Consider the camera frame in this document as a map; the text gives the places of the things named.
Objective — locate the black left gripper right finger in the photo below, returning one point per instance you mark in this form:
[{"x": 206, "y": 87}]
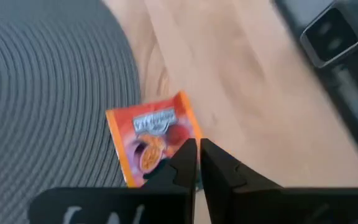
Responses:
[{"x": 259, "y": 205}]

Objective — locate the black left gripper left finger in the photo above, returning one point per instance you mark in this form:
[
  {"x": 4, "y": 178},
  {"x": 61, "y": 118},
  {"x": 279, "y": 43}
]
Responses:
[{"x": 154, "y": 205}]

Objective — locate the red fruit tea packet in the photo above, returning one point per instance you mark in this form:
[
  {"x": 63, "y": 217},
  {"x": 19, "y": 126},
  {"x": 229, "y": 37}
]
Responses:
[{"x": 148, "y": 124}]

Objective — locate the grey round placemat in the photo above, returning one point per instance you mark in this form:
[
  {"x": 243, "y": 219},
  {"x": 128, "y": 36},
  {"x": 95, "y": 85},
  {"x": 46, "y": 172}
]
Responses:
[{"x": 42, "y": 93}]

